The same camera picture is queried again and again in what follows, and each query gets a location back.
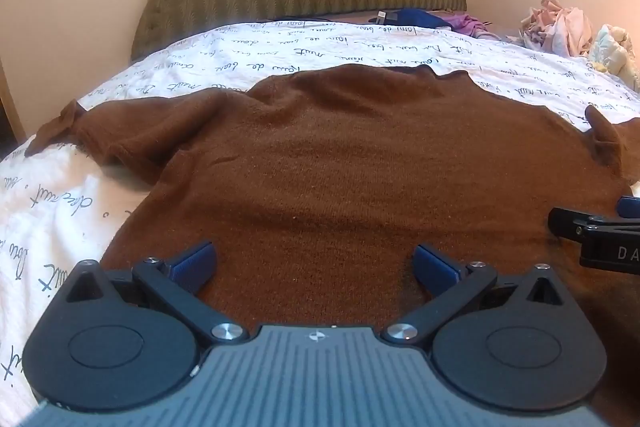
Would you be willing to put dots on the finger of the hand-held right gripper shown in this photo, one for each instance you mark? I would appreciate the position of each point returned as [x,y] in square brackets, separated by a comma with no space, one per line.
[567,222]
[629,207]

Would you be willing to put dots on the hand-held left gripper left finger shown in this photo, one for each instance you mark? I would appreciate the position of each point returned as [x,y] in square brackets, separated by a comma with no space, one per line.
[192,264]

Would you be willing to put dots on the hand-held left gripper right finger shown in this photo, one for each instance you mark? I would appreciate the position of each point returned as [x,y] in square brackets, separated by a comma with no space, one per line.
[436,266]

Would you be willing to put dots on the brown knit sweater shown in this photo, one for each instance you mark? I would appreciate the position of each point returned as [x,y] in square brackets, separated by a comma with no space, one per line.
[350,167]

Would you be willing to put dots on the pile of pink beige clothes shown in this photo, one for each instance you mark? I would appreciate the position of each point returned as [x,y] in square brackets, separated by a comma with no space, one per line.
[555,27]

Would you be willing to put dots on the white script-printed blanket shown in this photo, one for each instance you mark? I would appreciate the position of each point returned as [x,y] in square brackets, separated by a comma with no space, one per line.
[75,187]

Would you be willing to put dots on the pale yellow crumpled cloth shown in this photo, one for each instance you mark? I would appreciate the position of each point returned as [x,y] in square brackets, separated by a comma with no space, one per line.
[615,49]

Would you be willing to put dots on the purple cloth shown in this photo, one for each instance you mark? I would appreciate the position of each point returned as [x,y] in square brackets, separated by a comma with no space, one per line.
[467,26]

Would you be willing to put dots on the wooden bedside furniture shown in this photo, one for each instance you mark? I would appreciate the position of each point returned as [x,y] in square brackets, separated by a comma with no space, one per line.
[10,102]

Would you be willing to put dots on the blue cloth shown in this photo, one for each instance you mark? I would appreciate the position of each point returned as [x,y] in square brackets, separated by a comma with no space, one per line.
[417,18]

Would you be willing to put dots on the small white black device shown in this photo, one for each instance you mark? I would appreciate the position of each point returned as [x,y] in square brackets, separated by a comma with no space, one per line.
[384,15]

